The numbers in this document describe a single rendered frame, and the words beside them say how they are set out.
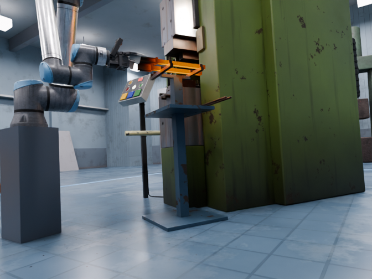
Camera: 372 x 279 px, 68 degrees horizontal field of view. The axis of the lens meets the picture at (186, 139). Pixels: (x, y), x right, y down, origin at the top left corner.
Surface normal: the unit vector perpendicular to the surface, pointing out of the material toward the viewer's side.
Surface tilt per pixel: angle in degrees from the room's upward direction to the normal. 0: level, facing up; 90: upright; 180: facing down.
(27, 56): 90
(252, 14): 90
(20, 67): 90
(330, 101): 90
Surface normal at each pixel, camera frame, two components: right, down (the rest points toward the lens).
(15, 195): -0.56, -0.01
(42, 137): 0.83, -0.07
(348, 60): 0.44, -0.07
